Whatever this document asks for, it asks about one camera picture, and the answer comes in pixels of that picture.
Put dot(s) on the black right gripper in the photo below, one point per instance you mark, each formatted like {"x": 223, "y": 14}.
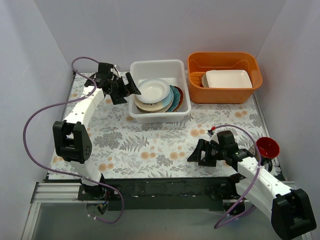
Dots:
{"x": 204, "y": 152}

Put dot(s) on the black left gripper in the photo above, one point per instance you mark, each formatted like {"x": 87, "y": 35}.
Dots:
{"x": 123, "y": 88}

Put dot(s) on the white deep paper plate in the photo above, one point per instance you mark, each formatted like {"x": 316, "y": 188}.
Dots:
{"x": 153, "y": 90}

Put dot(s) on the cream and blue plate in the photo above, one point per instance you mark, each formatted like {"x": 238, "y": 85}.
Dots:
{"x": 168, "y": 98}

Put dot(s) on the cream plate with leaf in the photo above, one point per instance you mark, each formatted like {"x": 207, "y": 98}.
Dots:
{"x": 150, "y": 112}

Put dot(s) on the teal scalloped plate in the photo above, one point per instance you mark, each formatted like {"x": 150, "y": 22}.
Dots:
{"x": 176, "y": 98}

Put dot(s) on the red round plate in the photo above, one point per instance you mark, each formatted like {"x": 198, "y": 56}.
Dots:
{"x": 181, "y": 98}

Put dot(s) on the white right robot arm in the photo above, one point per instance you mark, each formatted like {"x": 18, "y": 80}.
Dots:
{"x": 289, "y": 210}

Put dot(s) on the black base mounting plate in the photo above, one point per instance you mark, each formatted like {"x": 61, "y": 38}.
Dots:
{"x": 212, "y": 193}

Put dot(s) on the red bowl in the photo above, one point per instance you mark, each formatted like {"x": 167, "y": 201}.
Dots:
{"x": 268, "y": 150}

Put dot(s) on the round cream dish in basket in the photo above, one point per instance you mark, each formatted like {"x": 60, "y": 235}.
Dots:
{"x": 204, "y": 81}

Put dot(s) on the white rectangular dish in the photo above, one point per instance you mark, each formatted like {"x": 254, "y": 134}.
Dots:
{"x": 230, "y": 79}

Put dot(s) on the orange plastic basket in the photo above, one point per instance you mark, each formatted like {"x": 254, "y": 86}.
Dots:
{"x": 201, "y": 62}

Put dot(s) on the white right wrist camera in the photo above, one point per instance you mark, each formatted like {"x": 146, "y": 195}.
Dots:
{"x": 213, "y": 135}

